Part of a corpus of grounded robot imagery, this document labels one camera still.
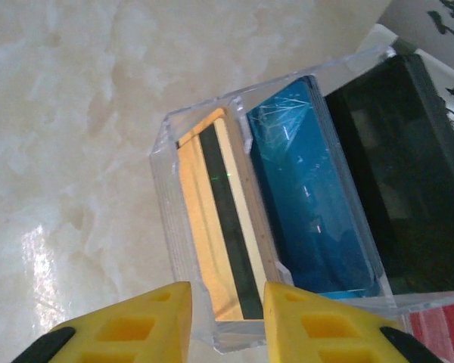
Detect white paperback book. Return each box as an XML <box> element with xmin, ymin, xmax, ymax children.
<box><xmin>357</xmin><ymin>0</ymin><xmax>454</xmax><ymax>150</ymax></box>

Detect clear acrylic card stand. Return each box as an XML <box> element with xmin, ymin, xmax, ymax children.
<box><xmin>149</xmin><ymin>45</ymin><xmax>454</xmax><ymax>355</ymax></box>

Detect gold card with stripe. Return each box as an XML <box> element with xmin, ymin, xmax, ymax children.
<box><xmin>176</xmin><ymin>107</ymin><xmax>277</xmax><ymax>322</ymax></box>

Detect black card stack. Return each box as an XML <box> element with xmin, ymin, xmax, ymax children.
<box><xmin>323</xmin><ymin>52</ymin><xmax>454</xmax><ymax>296</ymax></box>

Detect red patterned card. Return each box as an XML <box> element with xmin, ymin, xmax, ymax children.
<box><xmin>408</xmin><ymin>302</ymin><xmax>454</xmax><ymax>363</ymax></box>

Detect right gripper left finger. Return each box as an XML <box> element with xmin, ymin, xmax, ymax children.
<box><xmin>11</xmin><ymin>281</ymin><xmax>194</xmax><ymax>363</ymax></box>

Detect blue card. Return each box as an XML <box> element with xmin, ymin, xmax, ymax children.
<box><xmin>245</xmin><ymin>75</ymin><xmax>387</xmax><ymax>299</ymax></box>

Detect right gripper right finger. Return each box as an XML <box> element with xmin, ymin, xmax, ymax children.
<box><xmin>263</xmin><ymin>281</ymin><xmax>443</xmax><ymax>363</ymax></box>

